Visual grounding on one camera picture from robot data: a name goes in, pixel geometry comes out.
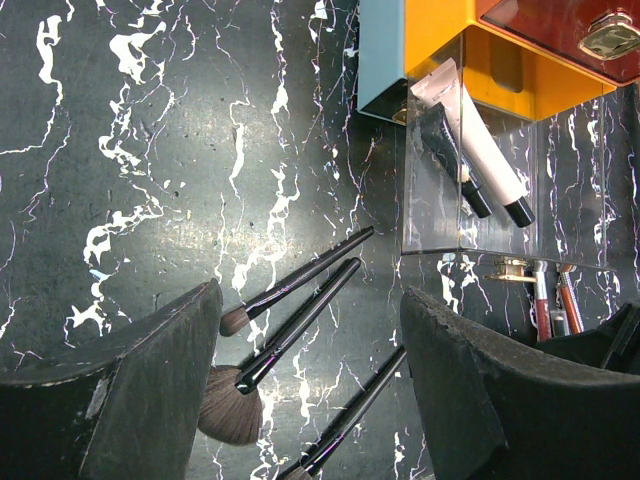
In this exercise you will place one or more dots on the brown lipstick tube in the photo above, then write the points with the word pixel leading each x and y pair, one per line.
pixel 568 298

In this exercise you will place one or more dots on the dark eyeliner pencil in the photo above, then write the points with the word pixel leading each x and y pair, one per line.
pixel 559 323

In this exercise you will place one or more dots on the large fluffy powder brush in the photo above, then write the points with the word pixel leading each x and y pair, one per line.
pixel 231 411

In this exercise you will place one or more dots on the orange drawer cabinet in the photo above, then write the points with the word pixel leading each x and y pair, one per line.
pixel 402 41

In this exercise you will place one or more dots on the pink lip gloss tube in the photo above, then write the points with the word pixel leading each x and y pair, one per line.
pixel 443 86

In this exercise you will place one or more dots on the thin black makeup brush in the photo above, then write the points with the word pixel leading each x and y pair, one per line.
pixel 236 319

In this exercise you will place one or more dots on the red lip pencil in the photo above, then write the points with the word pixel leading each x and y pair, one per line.
pixel 543 323

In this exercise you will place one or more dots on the small black makeup brush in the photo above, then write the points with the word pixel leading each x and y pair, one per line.
pixel 313 461

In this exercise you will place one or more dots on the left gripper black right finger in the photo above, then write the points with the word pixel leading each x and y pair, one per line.
pixel 494 408

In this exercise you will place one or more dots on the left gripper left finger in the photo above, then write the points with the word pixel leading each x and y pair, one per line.
pixel 122 406

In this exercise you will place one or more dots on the clear acrylic drawer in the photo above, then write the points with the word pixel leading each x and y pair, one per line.
pixel 514 157
pixel 600 36

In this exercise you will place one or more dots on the black makeup tube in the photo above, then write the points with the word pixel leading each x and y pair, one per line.
pixel 438 136

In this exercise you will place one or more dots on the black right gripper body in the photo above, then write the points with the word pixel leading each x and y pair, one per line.
pixel 613 345

